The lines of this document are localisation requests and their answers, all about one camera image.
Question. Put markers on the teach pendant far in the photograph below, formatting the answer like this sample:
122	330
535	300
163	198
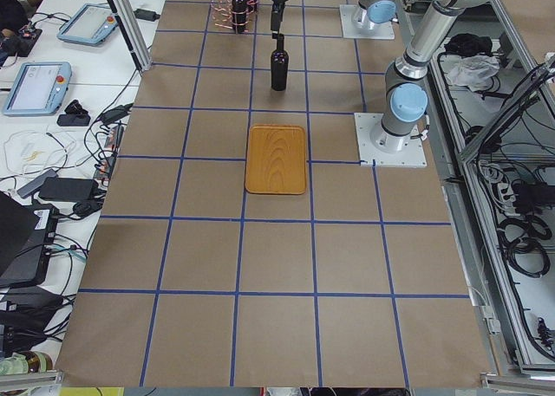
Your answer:
91	25

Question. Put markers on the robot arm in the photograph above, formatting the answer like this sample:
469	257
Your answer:
372	13
406	99

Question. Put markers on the teach pendant near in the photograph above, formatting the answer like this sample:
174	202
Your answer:
39	89

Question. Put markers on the dark wine bottle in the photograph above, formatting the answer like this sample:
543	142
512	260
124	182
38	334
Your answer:
279	65
239	15

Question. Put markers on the teach pendant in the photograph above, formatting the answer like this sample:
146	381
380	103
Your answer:
91	25
39	89

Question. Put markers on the black power adapter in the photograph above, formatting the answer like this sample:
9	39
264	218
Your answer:
67	189

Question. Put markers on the copper wire bottle basket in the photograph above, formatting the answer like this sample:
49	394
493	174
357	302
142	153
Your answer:
222	15

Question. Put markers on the black laptop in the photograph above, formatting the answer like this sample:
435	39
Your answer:
27	231

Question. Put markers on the wooden tray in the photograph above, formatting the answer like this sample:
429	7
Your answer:
276	160

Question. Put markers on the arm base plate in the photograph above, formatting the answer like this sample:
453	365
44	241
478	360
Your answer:
381	32
376	147

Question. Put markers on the aluminium frame post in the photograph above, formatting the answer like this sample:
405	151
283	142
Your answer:
136	45

